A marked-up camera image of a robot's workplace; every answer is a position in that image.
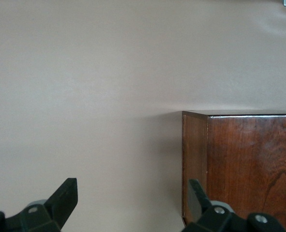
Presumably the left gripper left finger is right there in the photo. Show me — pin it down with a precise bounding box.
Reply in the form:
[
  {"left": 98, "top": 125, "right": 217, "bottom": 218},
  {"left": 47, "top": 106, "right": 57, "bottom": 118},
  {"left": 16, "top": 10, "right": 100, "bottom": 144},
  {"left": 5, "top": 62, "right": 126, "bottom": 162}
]
[{"left": 0, "top": 177, "right": 78, "bottom": 232}]

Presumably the dark brown wooden cabinet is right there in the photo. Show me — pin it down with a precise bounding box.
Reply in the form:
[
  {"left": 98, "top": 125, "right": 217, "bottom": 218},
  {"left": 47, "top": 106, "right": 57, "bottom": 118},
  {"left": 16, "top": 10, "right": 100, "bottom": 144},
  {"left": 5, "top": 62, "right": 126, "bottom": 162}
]
[{"left": 181, "top": 109, "right": 286, "bottom": 232}]

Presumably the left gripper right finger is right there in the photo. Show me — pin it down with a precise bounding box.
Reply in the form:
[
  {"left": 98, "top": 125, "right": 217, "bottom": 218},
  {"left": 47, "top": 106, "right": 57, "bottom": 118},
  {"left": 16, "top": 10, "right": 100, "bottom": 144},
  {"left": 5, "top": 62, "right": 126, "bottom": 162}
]
[{"left": 181, "top": 178, "right": 286, "bottom": 232}]

